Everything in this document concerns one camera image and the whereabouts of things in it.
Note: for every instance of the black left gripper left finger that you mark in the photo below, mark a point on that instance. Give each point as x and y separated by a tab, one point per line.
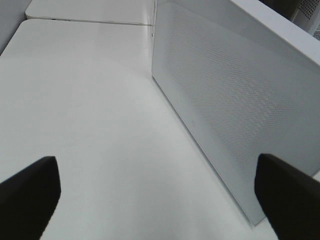
28	200

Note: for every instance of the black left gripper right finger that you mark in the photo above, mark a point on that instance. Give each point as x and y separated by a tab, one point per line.
289	198

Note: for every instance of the white microwave door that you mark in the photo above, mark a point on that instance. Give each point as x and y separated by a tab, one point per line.
245	81

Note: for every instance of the white microwave oven body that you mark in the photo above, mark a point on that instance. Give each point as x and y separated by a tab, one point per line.
287	12

